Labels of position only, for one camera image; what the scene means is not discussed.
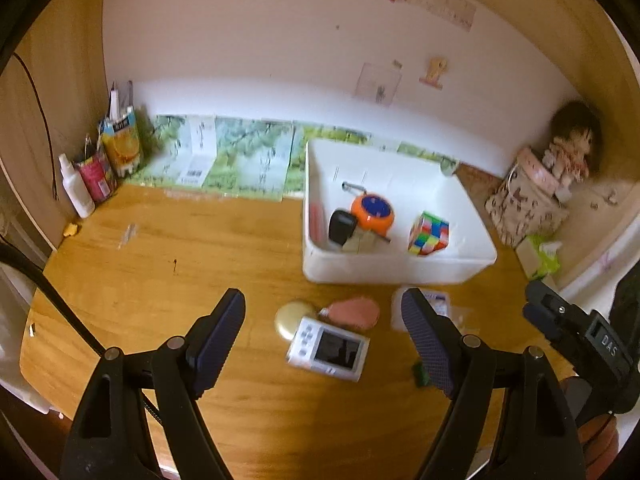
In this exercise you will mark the small clear plastic bag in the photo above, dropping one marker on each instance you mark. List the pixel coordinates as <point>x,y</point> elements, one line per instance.
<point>461,316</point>

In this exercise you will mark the long paper strip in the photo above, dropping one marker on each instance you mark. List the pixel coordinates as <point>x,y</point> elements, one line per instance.
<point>445,5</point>

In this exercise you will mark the black car key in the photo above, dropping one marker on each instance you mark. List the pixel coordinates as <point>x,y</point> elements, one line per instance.
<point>341,226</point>

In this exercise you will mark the white spray bottle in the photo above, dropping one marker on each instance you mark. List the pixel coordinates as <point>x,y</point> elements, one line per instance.
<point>77,192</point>

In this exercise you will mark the white tube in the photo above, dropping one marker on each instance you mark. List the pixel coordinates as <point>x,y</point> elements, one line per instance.
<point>115,102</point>

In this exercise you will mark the orange round tape measure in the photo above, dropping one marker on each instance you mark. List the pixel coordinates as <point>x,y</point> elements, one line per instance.
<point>372,212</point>

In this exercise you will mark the small yellow object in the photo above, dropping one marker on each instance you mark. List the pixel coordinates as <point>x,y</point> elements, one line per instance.
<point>71,230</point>

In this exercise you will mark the gold round compact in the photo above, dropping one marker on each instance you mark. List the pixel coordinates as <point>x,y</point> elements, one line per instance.
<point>292,320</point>

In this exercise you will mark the yellow figure wall sticker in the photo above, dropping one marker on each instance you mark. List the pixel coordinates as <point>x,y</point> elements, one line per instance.
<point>434,72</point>

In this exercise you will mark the green leaf-print paper mat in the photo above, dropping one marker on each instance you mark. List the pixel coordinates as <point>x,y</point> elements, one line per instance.
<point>245,155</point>

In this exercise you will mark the clear tape strip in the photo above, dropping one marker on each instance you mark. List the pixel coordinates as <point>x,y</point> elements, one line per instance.
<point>126,236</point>

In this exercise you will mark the printed beige fabric bag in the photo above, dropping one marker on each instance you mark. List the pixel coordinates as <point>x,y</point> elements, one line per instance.
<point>525,205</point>

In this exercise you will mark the brown-haired doll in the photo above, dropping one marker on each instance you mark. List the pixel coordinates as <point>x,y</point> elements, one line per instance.
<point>572,140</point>

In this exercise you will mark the pink stitched pouch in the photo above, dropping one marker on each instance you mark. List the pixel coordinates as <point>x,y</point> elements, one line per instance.
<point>352,312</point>

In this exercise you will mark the green tissue packet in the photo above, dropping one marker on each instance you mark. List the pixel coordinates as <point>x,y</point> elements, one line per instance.
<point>540,257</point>

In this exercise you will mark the small green and black gadget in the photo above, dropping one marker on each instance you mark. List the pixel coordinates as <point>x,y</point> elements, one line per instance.
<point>420,375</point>

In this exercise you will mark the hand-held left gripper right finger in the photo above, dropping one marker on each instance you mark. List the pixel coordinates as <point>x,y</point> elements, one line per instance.
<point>427,345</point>

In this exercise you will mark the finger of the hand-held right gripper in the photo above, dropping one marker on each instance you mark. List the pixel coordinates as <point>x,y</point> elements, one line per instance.
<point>555,315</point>

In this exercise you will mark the white cloth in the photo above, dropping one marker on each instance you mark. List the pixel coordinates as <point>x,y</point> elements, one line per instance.
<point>15,340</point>

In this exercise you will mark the clear plastic box with label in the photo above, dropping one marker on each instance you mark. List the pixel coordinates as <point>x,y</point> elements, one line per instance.
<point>442,305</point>

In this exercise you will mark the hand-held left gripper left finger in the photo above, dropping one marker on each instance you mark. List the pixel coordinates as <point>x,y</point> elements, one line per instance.
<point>220,340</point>

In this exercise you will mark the white digital camera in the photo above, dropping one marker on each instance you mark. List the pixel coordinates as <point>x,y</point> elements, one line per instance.
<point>330,350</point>

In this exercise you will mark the colourful puzzle cube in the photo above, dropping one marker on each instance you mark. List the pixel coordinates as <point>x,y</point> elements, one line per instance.
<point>429,234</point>

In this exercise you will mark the white plastic storage bin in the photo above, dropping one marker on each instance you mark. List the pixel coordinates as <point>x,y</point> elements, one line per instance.
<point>465,265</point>

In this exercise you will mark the pale pink drawing sticker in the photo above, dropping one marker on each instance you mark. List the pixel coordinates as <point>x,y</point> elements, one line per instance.
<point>378,84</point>

